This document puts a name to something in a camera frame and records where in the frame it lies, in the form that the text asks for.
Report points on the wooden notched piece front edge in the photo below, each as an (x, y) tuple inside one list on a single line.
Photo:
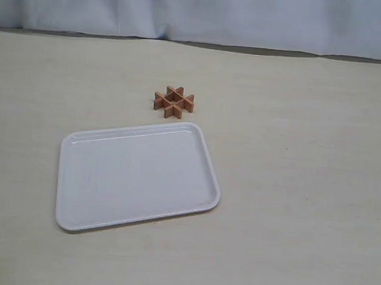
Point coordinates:
[(180, 117)]

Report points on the wooden notched piece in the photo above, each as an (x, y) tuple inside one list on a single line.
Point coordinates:
[(172, 94), (171, 99), (173, 108)]

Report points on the white plastic tray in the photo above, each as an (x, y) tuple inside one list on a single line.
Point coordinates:
[(126, 175)]

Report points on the white backdrop cloth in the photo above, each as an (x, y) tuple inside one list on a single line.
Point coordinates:
[(336, 27)]

